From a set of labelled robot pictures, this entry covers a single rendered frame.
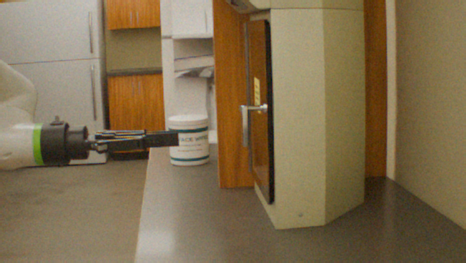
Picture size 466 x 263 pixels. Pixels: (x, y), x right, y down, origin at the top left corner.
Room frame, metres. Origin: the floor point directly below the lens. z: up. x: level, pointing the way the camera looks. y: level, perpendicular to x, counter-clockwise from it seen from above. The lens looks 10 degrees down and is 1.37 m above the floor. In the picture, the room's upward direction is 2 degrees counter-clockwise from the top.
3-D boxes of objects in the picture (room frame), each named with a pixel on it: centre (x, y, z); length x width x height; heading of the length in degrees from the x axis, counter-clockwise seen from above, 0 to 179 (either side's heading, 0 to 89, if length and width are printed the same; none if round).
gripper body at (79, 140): (1.20, 0.29, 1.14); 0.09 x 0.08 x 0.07; 95
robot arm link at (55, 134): (1.20, 0.37, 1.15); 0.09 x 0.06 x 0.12; 5
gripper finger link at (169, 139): (1.21, 0.14, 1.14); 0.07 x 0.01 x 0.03; 95
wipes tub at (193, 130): (1.88, 0.12, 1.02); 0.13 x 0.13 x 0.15
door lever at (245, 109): (1.23, -0.06, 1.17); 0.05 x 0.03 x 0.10; 95
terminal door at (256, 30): (1.34, -0.08, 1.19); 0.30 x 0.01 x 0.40; 5
